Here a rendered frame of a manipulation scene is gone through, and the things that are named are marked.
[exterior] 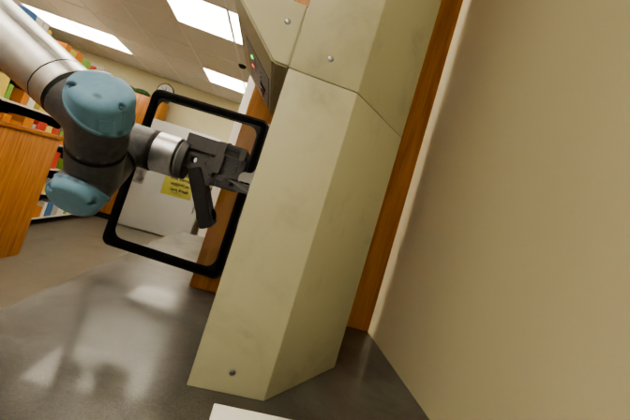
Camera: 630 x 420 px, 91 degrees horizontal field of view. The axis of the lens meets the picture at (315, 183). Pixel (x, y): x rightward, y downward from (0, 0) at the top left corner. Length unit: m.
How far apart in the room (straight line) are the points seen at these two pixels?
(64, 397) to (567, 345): 0.59
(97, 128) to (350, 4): 0.39
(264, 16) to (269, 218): 0.30
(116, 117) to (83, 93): 0.04
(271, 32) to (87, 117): 0.26
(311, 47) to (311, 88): 0.06
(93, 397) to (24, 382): 0.08
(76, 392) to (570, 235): 0.65
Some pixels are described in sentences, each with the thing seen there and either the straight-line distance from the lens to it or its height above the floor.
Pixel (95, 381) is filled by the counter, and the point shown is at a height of 0.94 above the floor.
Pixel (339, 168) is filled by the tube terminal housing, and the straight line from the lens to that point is 0.48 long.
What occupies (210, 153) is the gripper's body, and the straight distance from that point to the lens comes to 0.60.
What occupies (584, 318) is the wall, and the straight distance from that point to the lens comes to 0.52.
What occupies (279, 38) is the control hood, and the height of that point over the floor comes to 1.45.
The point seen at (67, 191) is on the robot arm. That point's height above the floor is 1.14.
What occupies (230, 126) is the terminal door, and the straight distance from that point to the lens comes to 0.80.
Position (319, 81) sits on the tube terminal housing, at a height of 1.41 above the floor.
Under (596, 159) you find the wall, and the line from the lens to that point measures 0.56.
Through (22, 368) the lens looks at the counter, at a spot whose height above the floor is 0.94.
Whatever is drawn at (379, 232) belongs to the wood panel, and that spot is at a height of 1.21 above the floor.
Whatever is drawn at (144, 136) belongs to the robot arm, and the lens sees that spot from 0.62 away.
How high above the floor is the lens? 1.23
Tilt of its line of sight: 4 degrees up
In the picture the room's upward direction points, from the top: 17 degrees clockwise
